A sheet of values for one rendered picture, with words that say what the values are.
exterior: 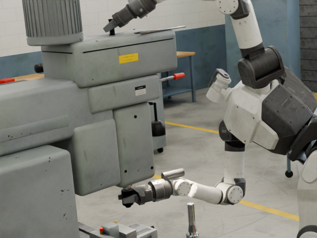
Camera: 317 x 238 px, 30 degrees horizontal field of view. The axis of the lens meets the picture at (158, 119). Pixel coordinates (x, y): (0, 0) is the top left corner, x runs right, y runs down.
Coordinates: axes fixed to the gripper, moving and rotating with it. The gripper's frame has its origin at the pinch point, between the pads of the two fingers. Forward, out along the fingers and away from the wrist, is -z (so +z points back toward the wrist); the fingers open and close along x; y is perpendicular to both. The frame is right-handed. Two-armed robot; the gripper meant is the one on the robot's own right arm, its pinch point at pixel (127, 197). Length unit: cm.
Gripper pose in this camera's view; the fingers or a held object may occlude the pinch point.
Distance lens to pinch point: 243.8
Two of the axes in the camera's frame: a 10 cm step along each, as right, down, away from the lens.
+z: 9.0, -1.7, 4.0
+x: 4.3, 1.6, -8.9
